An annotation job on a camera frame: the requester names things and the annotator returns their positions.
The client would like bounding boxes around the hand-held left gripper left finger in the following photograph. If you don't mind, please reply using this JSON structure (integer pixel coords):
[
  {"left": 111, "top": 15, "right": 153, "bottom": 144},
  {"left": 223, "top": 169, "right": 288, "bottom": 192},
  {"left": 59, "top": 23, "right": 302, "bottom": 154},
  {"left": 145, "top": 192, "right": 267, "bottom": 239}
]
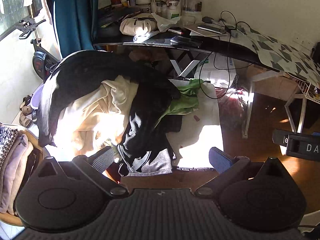
[{"left": 35, "top": 146, "right": 129, "bottom": 198}]

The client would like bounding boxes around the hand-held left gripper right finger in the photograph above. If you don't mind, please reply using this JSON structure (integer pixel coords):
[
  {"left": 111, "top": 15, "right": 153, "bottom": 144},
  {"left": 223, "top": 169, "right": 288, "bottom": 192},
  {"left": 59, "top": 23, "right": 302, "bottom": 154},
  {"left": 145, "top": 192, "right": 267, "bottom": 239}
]
[{"left": 194, "top": 147, "right": 288, "bottom": 198}]

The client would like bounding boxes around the black sweatshirt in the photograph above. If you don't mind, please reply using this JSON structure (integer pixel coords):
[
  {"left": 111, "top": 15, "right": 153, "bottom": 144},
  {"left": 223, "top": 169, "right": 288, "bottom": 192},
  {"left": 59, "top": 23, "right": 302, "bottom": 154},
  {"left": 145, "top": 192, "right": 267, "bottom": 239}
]
[{"left": 117, "top": 80, "right": 181, "bottom": 177}]

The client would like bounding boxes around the white floor mat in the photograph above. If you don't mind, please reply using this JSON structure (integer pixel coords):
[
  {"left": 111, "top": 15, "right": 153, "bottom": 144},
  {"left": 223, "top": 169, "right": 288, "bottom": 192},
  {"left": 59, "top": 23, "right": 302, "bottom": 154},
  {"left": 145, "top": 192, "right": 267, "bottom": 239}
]
[{"left": 165, "top": 79, "right": 225, "bottom": 169}]

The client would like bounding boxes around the cream garment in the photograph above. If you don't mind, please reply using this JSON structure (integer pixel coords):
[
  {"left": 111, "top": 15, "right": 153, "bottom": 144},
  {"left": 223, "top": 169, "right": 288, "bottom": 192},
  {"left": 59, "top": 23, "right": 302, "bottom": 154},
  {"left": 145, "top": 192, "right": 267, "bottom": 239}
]
[{"left": 54, "top": 75, "right": 140, "bottom": 153}]

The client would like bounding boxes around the grey cloth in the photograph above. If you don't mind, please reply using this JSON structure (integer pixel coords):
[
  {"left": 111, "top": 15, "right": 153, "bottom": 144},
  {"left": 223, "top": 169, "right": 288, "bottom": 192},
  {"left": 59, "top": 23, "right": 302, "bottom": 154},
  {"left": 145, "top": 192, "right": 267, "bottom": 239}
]
[{"left": 126, "top": 148, "right": 176, "bottom": 174}]

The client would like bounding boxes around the reddish plastic bag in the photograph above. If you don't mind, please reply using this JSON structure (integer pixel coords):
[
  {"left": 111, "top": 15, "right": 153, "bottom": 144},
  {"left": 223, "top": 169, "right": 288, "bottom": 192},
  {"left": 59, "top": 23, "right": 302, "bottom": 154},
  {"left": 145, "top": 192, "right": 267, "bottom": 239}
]
[{"left": 215, "top": 87, "right": 251, "bottom": 121}]

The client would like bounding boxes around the wicker chair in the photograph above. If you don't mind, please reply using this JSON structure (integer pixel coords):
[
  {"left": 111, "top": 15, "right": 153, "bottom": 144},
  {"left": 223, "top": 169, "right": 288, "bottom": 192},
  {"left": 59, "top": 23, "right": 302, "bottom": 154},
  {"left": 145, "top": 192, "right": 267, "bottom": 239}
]
[{"left": 0, "top": 122, "right": 52, "bottom": 228}]

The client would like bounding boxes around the cardboard box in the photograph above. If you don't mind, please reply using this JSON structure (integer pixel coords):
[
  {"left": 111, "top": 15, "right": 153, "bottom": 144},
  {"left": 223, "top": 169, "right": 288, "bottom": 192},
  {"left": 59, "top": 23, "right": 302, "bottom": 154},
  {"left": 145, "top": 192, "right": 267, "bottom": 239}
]
[{"left": 250, "top": 65, "right": 300, "bottom": 101}]

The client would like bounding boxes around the green garment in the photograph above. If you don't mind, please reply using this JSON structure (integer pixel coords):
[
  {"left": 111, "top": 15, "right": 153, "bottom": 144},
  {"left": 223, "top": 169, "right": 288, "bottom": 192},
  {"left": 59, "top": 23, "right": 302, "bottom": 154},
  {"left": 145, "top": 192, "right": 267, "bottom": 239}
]
[{"left": 155, "top": 79, "right": 200, "bottom": 121}]

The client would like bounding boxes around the brown sandal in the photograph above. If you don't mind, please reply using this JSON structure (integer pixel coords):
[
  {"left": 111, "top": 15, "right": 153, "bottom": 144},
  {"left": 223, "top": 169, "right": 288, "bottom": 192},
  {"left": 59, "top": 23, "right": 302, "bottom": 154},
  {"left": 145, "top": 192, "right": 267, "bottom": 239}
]
[
  {"left": 19, "top": 114, "right": 33, "bottom": 128},
  {"left": 20, "top": 94, "right": 33, "bottom": 115}
]

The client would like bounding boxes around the beige folded cloth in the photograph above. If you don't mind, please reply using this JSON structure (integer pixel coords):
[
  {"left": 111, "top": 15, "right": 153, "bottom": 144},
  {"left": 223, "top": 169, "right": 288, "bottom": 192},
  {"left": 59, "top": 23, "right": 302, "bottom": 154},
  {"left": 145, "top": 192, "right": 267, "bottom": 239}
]
[{"left": 0, "top": 134, "right": 35, "bottom": 215}]

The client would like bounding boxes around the lavender plastic tub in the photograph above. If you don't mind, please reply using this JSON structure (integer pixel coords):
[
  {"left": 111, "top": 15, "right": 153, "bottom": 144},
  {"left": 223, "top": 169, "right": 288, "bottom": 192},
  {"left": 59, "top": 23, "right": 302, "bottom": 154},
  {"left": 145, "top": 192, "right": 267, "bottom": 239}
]
[{"left": 32, "top": 84, "right": 46, "bottom": 111}]

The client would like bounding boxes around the black coat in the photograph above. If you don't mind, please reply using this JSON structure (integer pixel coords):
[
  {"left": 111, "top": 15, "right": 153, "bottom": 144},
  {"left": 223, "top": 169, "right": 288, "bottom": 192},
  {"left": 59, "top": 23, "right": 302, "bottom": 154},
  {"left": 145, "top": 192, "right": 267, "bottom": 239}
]
[{"left": 39, "top": 50, "right": 175, "bottom": 148}]

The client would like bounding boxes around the geometric patterned tablecloth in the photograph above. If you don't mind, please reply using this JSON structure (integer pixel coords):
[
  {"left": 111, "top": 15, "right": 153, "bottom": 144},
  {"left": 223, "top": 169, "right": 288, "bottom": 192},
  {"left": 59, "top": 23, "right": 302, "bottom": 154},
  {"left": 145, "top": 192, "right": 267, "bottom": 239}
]
[{"left": 240, "top": 26, "right": 320, "bottom": 81}]

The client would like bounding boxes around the white shopping bag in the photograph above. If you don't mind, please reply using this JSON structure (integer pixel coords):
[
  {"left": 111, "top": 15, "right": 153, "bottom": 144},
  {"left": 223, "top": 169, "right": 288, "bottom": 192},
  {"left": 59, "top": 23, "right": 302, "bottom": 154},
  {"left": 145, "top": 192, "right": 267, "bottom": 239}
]
[{"left": 197, "top": 52, "right": 238, "bottom": 86}]

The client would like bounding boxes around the black white patterned cloth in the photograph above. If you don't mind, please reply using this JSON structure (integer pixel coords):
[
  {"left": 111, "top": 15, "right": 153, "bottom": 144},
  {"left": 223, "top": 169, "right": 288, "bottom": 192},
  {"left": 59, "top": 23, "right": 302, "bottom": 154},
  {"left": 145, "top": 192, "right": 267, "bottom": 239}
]
[{"left": 0, "top": 126, "right": 19, "bottom": 168}]

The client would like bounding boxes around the black desk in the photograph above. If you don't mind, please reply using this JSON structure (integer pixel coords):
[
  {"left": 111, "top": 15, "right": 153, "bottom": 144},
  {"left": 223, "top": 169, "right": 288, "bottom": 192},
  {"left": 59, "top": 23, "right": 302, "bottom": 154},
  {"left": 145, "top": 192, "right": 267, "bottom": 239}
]
[{"left": 92, "top": 6, "right": 313, "bottom": 139}]

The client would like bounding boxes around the exercise bike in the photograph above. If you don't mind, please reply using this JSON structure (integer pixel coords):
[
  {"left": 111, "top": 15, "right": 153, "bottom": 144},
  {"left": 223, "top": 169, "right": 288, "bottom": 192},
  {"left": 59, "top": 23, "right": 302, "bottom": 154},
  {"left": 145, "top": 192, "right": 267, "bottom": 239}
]
[{"left": 15, "top": 10, "right": 63, "bottom": 83}]

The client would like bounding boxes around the black tablet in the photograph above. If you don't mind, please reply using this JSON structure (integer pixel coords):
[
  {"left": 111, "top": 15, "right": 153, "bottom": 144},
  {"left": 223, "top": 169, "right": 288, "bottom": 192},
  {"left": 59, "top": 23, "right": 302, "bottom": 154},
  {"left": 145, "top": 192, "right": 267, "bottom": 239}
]
[{"left": 170, "top": 36, "right": 203, "bottom": 48}]

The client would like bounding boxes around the white notebook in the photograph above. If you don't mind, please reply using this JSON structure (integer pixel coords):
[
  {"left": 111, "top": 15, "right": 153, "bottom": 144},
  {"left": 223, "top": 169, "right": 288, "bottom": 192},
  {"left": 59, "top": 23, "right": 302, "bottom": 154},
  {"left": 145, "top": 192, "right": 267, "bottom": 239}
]
[{"left": 184, "top": 24, "right": 225, "bottom": 37}]

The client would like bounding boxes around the smartphone on desk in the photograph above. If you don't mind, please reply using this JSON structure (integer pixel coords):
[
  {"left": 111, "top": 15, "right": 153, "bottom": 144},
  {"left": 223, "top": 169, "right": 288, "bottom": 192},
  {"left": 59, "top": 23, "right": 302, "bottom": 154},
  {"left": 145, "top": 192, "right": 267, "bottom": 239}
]
[{"left": 197, "top": 24, "right": 228, "bottom": 35}]

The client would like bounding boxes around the cream pouch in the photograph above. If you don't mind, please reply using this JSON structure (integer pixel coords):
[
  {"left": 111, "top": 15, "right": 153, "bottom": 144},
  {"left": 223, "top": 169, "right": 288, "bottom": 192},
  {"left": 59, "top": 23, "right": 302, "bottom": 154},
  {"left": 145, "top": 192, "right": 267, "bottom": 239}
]
[{"left": 120, "top": 17, "right": 160, "bottom": 36}]

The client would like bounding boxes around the teal curtain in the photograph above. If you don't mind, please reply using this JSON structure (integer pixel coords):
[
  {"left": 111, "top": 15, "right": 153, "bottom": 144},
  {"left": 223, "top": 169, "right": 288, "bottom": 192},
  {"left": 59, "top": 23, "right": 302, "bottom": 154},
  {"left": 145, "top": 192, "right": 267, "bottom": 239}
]
[{"left": 54, "top": 0, "right": 99, "bottom": 58}]

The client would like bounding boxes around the crumpled white plastic bag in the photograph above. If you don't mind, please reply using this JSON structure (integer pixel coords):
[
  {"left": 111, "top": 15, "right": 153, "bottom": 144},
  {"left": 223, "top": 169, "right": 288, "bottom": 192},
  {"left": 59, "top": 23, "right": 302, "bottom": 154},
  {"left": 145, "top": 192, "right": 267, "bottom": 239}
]
[{"left": 151, "top": 12, "right": 186, "bottom": 32}]

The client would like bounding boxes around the clear cosmetics organizer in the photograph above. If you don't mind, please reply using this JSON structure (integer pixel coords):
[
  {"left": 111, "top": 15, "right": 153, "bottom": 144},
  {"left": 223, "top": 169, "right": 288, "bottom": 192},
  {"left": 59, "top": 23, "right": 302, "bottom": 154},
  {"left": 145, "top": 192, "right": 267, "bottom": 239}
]
[{"left": 181, "top": 0, "right": 203, "bottom": 24}]

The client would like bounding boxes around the white bottle green label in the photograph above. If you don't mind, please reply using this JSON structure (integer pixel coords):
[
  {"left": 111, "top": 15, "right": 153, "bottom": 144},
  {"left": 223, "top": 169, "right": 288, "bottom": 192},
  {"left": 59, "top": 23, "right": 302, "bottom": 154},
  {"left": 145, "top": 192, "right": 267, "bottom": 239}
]
[{"left": 167, "top": 1, "right": 182, "bottom": 20}]

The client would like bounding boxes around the window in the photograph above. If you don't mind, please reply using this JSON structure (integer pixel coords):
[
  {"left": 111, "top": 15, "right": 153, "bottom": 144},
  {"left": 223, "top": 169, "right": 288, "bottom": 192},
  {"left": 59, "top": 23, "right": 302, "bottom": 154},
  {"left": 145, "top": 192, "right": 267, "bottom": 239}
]
[{"left": 0, "top": 0, "right": 43, "bottom": 41}]

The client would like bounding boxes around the white wire basket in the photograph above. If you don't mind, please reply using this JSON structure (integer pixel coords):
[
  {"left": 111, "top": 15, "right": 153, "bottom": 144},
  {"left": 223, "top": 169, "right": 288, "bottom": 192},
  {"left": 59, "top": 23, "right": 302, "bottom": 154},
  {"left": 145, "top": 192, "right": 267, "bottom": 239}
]
[{"left": 296, "top": 79, "right": 320, "bottom": 101}]

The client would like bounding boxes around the black cable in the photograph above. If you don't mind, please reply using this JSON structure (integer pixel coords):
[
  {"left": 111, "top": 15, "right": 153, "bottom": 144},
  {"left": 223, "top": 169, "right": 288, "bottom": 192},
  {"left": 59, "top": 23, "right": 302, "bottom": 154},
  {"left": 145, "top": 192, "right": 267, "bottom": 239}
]
[{"left": 199, "top": 10, "right": 253, "bottom": 98}]

